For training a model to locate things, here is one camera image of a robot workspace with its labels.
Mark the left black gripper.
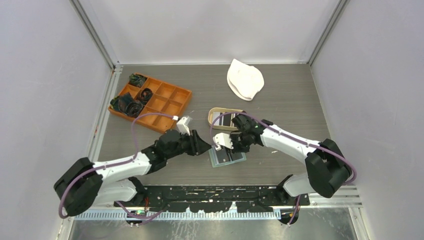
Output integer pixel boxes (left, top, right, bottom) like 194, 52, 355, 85
165, 129, 211, 160

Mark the grey card pocket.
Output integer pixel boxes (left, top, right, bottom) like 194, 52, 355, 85
230, 152, 246, 163

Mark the green card holder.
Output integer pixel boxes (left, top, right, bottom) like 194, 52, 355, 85
208, 147, 247, 168

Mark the black card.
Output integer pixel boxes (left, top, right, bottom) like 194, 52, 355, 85
213, 149, 231, 166

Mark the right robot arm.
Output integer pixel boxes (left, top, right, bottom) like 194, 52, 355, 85
229, 113, 357, 206

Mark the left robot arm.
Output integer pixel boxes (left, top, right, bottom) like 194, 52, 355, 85
53, 129, 212, 219

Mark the beige oval card tray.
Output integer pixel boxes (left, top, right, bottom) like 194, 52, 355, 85
207, 107, 244, 131

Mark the orange compartment tray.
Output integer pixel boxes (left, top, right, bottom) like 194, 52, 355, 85
108, 72, 193, 133

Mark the white folded cloth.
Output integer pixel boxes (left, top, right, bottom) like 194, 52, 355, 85
226, 58, 265, 101

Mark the dark rolled sock middle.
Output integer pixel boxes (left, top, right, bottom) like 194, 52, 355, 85
136, 88, 153, 103

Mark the dark rolled sock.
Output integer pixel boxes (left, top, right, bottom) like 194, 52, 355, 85
128, 73, 148, 88
136, 88, 153, 103

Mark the dark rolled socks large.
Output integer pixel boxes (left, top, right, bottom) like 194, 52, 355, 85
109, 92, 144, 118

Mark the dark rolled sock top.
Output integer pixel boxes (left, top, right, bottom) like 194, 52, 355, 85
128, 73, 148, 88

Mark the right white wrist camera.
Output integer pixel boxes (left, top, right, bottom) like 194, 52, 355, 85
212, 132, 234, 151

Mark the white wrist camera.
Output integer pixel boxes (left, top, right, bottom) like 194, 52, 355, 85
176, 115, 192, 136
212, 132, 234, 151

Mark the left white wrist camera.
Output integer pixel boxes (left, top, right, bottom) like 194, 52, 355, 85
176, 115, 192, 136

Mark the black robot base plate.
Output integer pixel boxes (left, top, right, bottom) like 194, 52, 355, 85
122, 185, 310, 213

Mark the perforated metal rail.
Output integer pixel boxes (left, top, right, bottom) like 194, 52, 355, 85
74, 209, 281, 221

